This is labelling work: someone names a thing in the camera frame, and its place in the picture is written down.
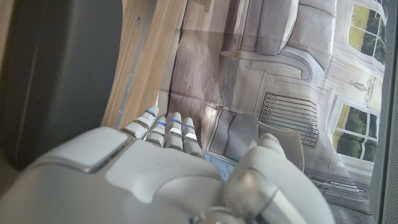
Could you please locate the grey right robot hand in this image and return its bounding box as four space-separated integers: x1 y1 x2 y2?
0 105 336 224

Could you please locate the printed living room backdrop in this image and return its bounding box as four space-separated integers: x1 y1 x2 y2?
158 0 389 224

